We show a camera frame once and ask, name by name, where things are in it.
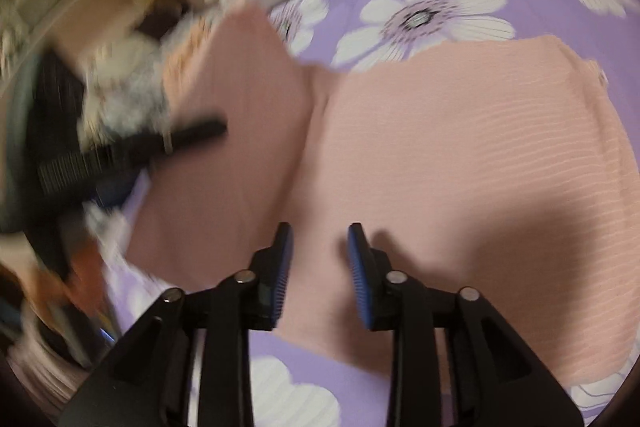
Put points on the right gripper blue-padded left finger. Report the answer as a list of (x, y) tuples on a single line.
[(251, 299)]

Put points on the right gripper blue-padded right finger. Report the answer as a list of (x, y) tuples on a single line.
[(389, 300)]

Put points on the pink striped knit garment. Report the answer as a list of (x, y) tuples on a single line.
[(497, 165)]

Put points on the person's left hand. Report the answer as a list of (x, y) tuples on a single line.
[(84, 288)]

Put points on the navy blue cloth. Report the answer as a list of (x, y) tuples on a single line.
[(113, 191)]

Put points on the folded grey garment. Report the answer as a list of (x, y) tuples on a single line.
[(125, 93)]

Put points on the folded orange printed garment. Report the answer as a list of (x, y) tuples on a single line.
[(182, 48)]

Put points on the purple floral bed sheet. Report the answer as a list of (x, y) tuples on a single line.
[(294, 386)]

